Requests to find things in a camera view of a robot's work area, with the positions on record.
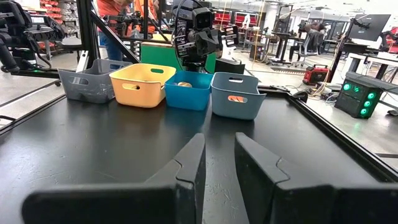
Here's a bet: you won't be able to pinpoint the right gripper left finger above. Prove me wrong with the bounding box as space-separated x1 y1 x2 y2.
21 133 206 224

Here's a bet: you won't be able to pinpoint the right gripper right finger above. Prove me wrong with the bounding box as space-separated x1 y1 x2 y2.
234 132 398 224

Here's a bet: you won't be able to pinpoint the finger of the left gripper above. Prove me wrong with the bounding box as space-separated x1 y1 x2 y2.
208 29 223 56
195 29 210 57

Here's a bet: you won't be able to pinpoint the small black box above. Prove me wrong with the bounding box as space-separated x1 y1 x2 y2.
214 58 246 75

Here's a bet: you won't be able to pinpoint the green floor mat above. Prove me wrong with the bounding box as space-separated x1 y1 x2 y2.
140 42 217 75

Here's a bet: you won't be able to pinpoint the dark blue plastic bin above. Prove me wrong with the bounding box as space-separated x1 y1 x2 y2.
164 70 215 111

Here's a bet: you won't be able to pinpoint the yellow plastic bin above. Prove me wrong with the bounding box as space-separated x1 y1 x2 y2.
109 63 177 109

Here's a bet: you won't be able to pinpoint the light blue translucent bin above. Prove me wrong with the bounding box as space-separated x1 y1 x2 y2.
210 72 267 121

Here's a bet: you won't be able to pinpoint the black support strut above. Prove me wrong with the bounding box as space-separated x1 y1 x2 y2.
90 11 141 65

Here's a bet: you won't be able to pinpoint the person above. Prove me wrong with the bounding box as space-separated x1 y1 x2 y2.
96 0 158 62

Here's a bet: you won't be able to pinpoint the grey office chair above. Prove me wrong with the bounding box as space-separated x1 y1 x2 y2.
289 23 326 68

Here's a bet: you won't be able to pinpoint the red portable power unit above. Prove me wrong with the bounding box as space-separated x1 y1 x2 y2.
303 64 330 86

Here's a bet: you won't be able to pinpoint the black plastic bin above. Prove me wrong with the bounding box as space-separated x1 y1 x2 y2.
58 58 133 104

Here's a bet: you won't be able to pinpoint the black computer green fans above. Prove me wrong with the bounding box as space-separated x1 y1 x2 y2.
334 77 384 119

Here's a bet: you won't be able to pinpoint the red parts bin shelf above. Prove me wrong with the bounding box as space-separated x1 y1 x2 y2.
39 0 79 24

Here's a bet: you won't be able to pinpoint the black monitor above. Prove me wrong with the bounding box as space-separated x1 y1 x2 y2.
347 14 392 43

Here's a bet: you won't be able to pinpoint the white side table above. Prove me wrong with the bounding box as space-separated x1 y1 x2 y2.
345 52 398 82

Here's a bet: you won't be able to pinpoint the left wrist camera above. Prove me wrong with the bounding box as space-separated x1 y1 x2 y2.
192 6 215 31

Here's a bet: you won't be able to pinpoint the black rig upright post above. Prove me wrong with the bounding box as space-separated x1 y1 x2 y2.
76 0 101 68

